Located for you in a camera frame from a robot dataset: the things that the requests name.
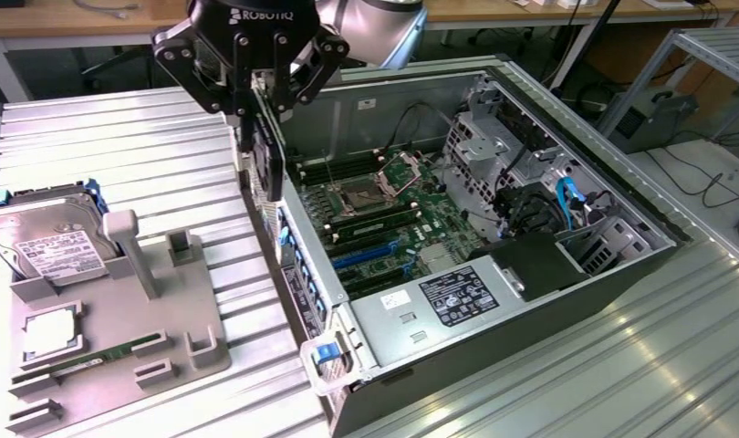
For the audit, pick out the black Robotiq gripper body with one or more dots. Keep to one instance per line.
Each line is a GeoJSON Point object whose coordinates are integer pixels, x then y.
{"type": "Point", "coordinates": [253, 18]}

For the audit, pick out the black fan module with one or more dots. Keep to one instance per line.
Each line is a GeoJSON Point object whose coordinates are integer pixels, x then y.
{"type": "Point", "coordinates": [272, 159]}

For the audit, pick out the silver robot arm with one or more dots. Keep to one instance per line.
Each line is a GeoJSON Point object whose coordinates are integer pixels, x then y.
{"type": "Point", "coordinates": [374, 32]}

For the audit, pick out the thin locking lever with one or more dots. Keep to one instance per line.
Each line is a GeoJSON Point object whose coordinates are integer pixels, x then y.
{"type": "Point", "coordinates": [329, 171]}

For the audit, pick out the metal socket cover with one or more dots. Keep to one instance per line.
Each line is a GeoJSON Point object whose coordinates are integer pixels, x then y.
{"type": "Point", "coordinates": [400, 173]}

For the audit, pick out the CPU socket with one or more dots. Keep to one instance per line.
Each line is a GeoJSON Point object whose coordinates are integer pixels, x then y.
{"type": "Point", "coordinates": [364, 197]}

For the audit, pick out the long wooden desk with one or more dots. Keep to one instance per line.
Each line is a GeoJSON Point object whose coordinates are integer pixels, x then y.
{"type": "Point", "coordinates": [526, 11]}

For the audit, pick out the metal drive cage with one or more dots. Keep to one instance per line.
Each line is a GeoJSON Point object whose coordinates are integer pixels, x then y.
{"type": "Point", "coordinates": [484, 169]}

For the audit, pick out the installed green RAM stick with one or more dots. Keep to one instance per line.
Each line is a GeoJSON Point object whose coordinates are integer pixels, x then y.
{"type": "Point", "coordinates": [374, 228]}

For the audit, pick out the green motherboard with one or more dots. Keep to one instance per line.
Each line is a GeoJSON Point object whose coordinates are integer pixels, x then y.
{"type": "Point", "coordinates": [432, 219]}

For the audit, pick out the blue expansion slot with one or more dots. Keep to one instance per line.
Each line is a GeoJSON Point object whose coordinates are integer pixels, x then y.
{"type": "Point", "coordinates": [364, 257]}

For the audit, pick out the silver chipset heat sink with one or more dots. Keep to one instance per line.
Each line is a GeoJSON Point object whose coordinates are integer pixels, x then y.
{"type": "Point", "coordinates": [441, 257]}

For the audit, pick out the grey parts rack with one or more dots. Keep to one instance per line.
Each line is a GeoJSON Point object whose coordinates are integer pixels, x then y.
{"type": "Point", "coordinates": [180, 301]}

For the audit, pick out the dark grey equipment box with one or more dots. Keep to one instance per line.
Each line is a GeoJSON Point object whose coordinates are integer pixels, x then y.
{"type": "Point", "coordinates": [654, 123]}

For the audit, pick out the black plastic air shroud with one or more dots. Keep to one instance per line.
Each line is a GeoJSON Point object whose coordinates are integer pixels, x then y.
{"type": "Point", "coordinates": [538, 264]}

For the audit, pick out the grey power supply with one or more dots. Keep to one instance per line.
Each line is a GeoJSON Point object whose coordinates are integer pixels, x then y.
{"type": "Point", "coordinates": [405, 328]}

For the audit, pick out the silver CPU chip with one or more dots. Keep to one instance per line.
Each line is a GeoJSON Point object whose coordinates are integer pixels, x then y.
{"type": "Point", "coordinates": [50, 335]}

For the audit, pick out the green loose RAM stick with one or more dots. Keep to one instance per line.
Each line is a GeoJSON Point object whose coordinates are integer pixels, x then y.
{"type": "Point", "coordinates": [101, 356]}

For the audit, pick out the open black PC case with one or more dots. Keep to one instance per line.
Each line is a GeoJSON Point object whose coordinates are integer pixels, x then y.
{"type": "Point", "coordinates": [526, 347]}

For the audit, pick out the wooden desk with white frame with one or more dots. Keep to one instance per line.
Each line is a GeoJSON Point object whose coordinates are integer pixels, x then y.
{"type": "Point", "coordinates": [52, 23]}

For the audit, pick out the hard disk with blue bracket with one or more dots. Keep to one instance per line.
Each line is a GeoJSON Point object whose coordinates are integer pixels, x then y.
{"type": "Point", "coordinates": [45, 242]}

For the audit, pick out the aluminium slat shelf frame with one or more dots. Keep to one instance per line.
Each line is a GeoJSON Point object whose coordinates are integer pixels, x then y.
{"type": "Point", "coordinates": [714, 43]}

